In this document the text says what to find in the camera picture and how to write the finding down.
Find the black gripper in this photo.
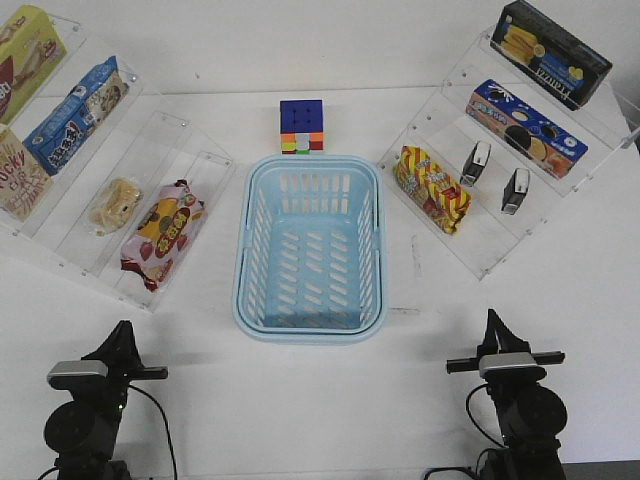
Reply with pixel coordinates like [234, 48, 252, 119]
[445, 308, 565, 376]
[81, 320, 168, 388]

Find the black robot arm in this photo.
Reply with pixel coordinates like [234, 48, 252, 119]
[44, 320, 168, 479]
[446, 309, 568, 479]

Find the wrapped bread bun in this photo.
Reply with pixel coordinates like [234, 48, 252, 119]
[88, 178, 143, 237]

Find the black tissue pack right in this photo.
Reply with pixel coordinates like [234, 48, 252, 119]
[501, 168, 530, 215]

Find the black tissue pack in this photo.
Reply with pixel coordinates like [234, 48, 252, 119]
[459, 140, 491, 187]
[501, 168, 530, 215]

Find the black tissue pack left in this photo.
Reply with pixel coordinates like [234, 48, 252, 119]
[459, 140, 491, 187]

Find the light blue plastic basket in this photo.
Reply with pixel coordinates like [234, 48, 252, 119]
[232, 155, 388, 344]

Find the pink strawberry biscuit pack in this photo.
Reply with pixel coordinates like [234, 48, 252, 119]
[120, 179, 206, 292]

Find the red yellow striped snack pack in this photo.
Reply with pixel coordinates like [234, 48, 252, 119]
[393, 145, 472, 235]

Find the clear acrylic left shelf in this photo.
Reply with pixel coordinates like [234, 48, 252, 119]
[1, 15, 235, 311]

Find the clear acrylic shelf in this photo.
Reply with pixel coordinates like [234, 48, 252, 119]
[379, 31, 638, 278]
[1, 15, 235, 311]

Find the clear acrylic right shelf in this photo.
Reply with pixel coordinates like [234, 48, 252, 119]
[379, 31, 638, 278]

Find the red Pocky box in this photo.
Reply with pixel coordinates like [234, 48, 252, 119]
[0, 124, 53, 221]

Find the blue orange Oreo box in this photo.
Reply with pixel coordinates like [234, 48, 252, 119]
[465, 79, 589, 179]

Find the blue cookie box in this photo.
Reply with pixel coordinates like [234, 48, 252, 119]
[23, 56, 129, 176]

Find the multicolour puzzle cube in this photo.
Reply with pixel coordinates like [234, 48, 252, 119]
[280, 99, 324, 154]

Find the black yellow biscuit box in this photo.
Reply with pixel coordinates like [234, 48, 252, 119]
[490, 1, 612, 111]

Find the yellow green snack box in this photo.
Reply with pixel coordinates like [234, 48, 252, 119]
[1, 5, 67, 125]

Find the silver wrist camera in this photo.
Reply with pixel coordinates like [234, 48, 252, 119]
[46, 360, 108, 391]
[478, 352, 546, 383]

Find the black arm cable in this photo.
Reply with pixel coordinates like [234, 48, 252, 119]
[423, 384, 506, 480]
[127, 383, 180, 480]

